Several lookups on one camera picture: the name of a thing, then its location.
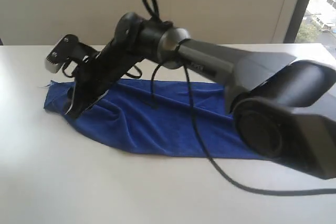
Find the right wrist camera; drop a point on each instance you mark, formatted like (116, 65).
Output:
(69, 49)

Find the white vehicle outside window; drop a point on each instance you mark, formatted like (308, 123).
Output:
(323, 24)

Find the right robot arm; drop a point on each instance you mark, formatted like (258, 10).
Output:
(283, 108)

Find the dark window frame post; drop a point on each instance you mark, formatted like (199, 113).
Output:
(295, 22)

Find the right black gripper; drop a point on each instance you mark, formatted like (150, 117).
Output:
(93, 78)

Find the blue terry towel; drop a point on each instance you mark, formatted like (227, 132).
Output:
(132, 119)

